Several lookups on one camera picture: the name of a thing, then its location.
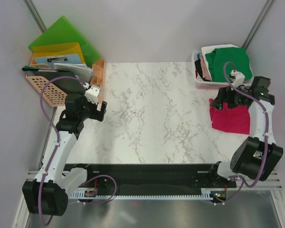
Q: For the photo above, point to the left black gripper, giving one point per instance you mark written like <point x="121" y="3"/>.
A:
<point x="96" y="114"/>

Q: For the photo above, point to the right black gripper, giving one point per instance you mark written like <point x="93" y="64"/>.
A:
<point x="224" y="95"/>

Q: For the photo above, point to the pink red t shirt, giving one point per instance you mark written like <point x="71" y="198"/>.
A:
<point x="235" y="120"/>

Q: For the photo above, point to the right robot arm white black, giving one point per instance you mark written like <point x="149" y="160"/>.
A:
<point x="259" y="154"/>

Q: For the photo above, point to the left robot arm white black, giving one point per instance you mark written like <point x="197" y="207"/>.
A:
<point x="48" y="192"/>

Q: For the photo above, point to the white plastic laundry basket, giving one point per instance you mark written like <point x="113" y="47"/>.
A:
<point x="217" y="59"/>

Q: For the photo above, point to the beige t shirt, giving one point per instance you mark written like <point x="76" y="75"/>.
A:
<point x="204" y="67"/>

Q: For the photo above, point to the black t shirt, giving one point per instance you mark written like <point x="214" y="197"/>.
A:
<point x="199" y="69"/>

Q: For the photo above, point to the black folder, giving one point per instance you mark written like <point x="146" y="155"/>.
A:
<point x="68" y="86"/>

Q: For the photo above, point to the peach perforated file organizer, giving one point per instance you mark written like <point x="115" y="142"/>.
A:
<point x="56" y="97"/>

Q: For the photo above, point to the white paper documents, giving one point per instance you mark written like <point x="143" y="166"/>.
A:
<point x="81" y="70"/>

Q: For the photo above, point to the white t shirt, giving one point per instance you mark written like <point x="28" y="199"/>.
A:
<point x="230" y="45"/>

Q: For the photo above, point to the blue clipboard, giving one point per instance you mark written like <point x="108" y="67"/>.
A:
<point x="65" y="59"/>

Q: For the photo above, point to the yellow plastic folder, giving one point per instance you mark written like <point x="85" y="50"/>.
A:
<point x="58" y="49"/>

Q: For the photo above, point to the green plastic folder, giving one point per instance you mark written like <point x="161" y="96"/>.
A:
<point x="63" y="31"/>

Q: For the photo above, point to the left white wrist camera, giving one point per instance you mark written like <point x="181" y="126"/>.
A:
<point x="92" y="93"/>

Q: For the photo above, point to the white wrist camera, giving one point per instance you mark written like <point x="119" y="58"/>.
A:
<point x="237" y="78"/>
<point x="92" y="93"/>

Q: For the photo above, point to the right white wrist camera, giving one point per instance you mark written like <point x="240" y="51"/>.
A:
<point x="237" y="78"/>

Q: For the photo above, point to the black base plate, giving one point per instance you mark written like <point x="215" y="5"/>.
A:
<point x="152" y="179"/>

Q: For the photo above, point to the white slotted cable duct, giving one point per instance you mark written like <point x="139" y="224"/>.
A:
<point x="85" y="194"/>

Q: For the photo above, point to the aluminium frame rail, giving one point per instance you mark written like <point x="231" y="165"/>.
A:
<point x="272" y="183"/>

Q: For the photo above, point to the right aluminium corner post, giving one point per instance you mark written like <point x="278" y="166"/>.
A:
<point x="258" y="22"/>

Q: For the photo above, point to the aluminium corner post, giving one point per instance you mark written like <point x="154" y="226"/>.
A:
<point x="258" y="22"/>
<point x="35" y="15"/>

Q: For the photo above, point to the left aluminium corner post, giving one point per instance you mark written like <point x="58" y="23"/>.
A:
<point x="35" y="15"/>

